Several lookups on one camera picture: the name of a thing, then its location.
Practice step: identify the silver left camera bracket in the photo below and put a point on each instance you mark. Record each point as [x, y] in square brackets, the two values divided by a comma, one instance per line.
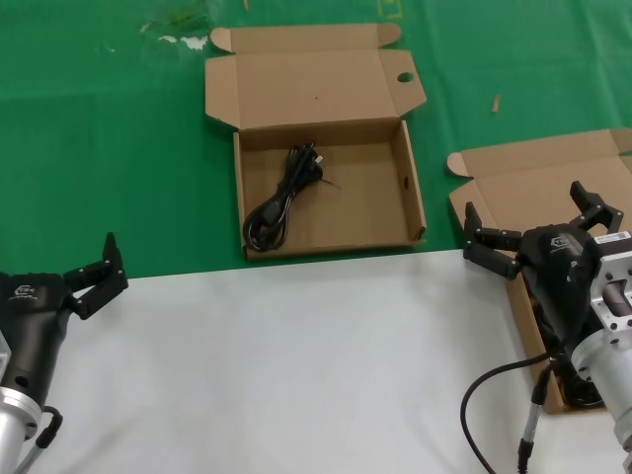
[4, 358]

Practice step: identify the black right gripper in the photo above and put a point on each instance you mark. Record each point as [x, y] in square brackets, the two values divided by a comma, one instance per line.
[558, 276]

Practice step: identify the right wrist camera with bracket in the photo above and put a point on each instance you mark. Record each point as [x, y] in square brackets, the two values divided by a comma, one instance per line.
[612, 276]

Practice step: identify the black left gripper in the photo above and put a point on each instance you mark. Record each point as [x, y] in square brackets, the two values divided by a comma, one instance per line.
[29, 316]

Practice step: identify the green table cloth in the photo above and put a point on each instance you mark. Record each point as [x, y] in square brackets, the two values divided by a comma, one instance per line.
[99, 148]

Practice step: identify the empty open cardboard box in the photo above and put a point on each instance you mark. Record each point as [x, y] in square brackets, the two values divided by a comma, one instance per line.
[355, 197]

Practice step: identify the open cardboard parts box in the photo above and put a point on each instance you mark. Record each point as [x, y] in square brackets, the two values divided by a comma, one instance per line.
[523, 173]

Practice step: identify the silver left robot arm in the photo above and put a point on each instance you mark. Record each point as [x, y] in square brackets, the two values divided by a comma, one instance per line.
[10, 424]

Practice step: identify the clear tape patch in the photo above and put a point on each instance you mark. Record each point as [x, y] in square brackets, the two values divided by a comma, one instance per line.
[190, 42]

